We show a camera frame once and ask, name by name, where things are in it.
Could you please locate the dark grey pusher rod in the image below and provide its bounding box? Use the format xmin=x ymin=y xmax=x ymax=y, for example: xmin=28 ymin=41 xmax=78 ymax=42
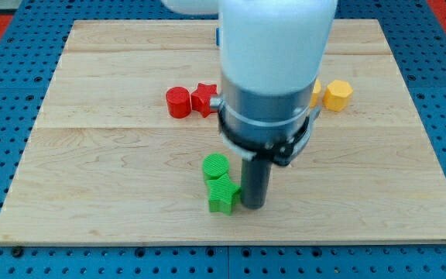
xmin=241 ymin=160 xmax=272 ymax=210

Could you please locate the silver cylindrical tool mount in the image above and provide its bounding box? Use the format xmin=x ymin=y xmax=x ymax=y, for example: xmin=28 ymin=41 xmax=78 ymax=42
xmin=211 ymin=75 xmax=321 ymax=167

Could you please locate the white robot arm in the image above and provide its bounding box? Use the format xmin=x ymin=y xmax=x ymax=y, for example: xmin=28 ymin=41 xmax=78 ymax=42
xmin=162 ymin=0 xmax=338 ymax=209

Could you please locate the yellow block behind arm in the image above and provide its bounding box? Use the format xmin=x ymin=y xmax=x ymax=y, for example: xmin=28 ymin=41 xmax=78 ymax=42
xmin=310 ymin=79 xmax=322 ymax=108

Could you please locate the green star block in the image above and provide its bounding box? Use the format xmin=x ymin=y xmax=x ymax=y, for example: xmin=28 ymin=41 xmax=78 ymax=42
xmin=206 ymin=174 xmax=241 ymax=215

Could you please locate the green cylinder block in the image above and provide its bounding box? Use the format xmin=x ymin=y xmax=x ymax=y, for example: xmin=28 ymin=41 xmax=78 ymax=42
xmin=202 ymin=153 xmax=230 ymax=181

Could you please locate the yellow hexagon block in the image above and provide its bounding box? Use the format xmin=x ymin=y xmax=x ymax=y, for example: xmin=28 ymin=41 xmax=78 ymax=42
xmin=323 ymin=80 xmax=353 ymax=112

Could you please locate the red star block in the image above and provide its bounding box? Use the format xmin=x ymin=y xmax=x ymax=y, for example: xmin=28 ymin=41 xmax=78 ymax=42
xmin=190 ymin=83 xmax=218 ymax=118

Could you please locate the red cylinder block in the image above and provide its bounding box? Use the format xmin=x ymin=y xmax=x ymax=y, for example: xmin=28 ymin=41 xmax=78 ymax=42
xmin=165 ymin=87 xmax=191 ymax=119

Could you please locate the light wooden board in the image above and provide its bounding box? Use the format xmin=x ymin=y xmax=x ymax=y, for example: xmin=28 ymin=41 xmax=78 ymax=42
xmin=0 ymin=19 xmax=446 ymax=246

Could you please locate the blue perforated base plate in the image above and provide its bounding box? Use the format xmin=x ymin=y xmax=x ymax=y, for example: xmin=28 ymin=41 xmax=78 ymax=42
xmin=0 ymin=1 xmax=446 ymax=278

